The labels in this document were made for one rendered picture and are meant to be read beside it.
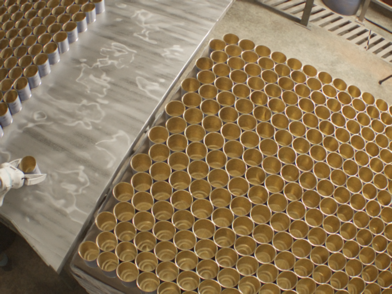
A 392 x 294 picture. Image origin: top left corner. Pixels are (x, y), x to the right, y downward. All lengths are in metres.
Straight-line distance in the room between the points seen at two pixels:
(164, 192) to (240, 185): 0.24
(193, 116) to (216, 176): 0.25
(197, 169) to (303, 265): 0.50
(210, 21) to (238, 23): 1.62
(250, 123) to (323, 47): 2.14
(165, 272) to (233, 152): 0.50
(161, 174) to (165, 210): 0.14
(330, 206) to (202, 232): 0.44
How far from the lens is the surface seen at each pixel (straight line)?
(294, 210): 1.58
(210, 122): 1.68
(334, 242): 1.57
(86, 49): 2.00
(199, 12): 2.15
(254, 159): 1.64
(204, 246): 1.49
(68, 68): 1.94
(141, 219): 1.52
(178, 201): 1.56
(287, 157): 1.66
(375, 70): 3.81
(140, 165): 1.62
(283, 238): 1.52
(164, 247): 1.48
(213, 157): 1.61
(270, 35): 3.68
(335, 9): 4.16
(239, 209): 1.56
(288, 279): 1.49
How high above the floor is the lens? 2.51
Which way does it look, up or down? 58 degrees down
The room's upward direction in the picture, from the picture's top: 7 degrees clockwise
